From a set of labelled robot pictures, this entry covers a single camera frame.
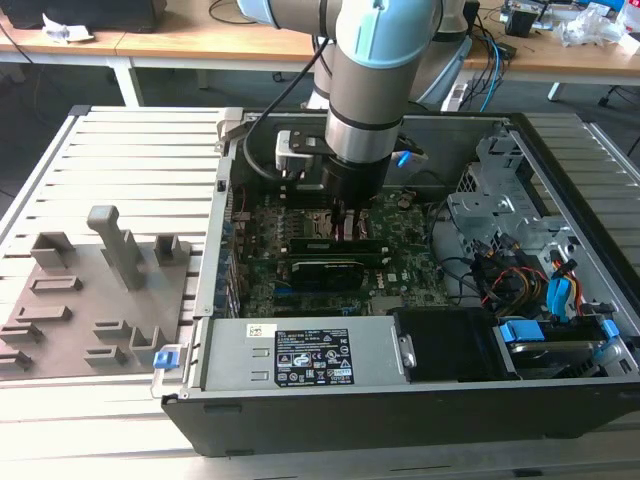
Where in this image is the red yellow black wire bundle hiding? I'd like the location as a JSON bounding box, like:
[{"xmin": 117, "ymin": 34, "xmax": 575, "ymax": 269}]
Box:
[{"xmin": 478, "ymin": 263, "xmax": 551, "ymax": 317}]

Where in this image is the metal drive cage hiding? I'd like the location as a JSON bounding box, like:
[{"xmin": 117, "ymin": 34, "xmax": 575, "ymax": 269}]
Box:
[{"xmin": 446, "ymin": 133, "xmax": 576, "ymax": 262}]

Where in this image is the blue hanging cable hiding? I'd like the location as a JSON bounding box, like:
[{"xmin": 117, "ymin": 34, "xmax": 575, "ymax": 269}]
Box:
[{"xmin": 479, "ymin": 34, "xmax": 508, "ymax": 114}]

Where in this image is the crumpled white paper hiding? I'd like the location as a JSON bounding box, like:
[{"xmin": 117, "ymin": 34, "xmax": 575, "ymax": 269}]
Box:
[{"xmin": 41, "ymin": 12, "xmax": 96, "ymax": 44}]

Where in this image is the blue flat data wire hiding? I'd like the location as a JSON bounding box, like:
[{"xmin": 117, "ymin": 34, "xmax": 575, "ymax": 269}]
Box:
[{"xmin": 546, "ymin": 253, "xmax": 577, "ymax": 325}]

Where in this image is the grey parts rack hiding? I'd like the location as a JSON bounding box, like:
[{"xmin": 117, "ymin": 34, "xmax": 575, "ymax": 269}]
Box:
[{"xmin": 0, "ymin": 204, "xmax": 196, "ymax": 380}]

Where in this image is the black graphics card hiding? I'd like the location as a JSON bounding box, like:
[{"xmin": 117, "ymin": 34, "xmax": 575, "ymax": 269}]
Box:
[{"xmin": 288, "ymin": 258, "xmax": 367, "ymax": 292}]

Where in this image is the black fan shroud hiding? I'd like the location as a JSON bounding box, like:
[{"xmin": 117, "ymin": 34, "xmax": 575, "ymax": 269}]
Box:
[{"xmin": 388, "ymin": 307, "xmax": 516, "ymax": 385}]

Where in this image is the black camera cable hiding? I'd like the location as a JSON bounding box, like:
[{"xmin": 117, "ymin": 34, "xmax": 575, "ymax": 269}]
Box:
[{"xmin": 242, "ymin": 37, "xmax": 334, "ymax": 182}]

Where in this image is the black chair base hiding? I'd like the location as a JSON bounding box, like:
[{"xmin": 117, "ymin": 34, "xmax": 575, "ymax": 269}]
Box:
[{"xmin": 598, "ymin": 83, "xmax": 640, "ymax": 107}]

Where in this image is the hard disk in blue carrier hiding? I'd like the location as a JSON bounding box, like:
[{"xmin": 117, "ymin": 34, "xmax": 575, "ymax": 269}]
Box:
[{"xmin": 492, "ymin": 318, "xmax": 632, "ymax": 382}]

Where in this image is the large black box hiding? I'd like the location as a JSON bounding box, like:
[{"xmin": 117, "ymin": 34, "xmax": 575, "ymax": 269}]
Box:
[{"xmin": 7, "ymin": 0, "xmax": 167, "ymax": 34}]

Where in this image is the green motherboard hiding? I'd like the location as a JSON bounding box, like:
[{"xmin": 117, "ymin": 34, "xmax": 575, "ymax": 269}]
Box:
[{"xmin": 232, "ymin": 187, "xmax": 451, "ymax": 319}]

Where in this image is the clear plastic bag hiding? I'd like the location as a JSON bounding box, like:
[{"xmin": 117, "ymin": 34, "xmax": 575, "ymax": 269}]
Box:
[{"xmin": 553, "ymin": 2, "xmax": 627, "ymax": 49}]

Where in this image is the white power strip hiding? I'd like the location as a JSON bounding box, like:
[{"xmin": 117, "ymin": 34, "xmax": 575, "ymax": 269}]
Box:
[{"xmin": 439, "ymin": 79, "xmax": 469, "ymax": 113}]

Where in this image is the grey power supply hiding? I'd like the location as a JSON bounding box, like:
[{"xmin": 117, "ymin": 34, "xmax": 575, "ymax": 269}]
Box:
[{"xmin": 199, "ymin": 314, "xmax": 410, "ymax": 395}]

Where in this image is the wooden desk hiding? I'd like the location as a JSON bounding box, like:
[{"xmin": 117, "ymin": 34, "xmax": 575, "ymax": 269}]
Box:
[
  {"xmin": 467, "ymin": 0, "xmax": 640, "ymax": 101},
  {"xmin": 0, "ymin": 0, "xmax": 331, "ymax": 109}
]

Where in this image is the tall black box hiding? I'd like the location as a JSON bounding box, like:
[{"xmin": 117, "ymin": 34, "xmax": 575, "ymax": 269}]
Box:
[{"xmin": 462, "ymin": 0, "xmax": 482, "ymax": 32}]

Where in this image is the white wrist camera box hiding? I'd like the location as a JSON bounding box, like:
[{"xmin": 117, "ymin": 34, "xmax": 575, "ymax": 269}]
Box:
[{"xmin": 274, "ymin": 129, "xmax": 332, "ymax": 180}]

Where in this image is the black PC case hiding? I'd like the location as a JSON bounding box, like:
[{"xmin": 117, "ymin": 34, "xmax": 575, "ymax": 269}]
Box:
[{"xmin": 159, "ymin": 112, "xmax": 640, "ymax": 459}]

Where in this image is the small black device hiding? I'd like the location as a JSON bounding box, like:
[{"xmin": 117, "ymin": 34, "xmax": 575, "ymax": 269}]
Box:
[{"xmin": 503, "ymin": 6, "xmax": 539, "ymax": 38}]

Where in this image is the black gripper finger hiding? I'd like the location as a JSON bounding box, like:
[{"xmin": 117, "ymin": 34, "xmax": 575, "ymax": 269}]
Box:
[{"xmin": 331, "ymin": 198, "xmax": 348, "ymax": 241}]

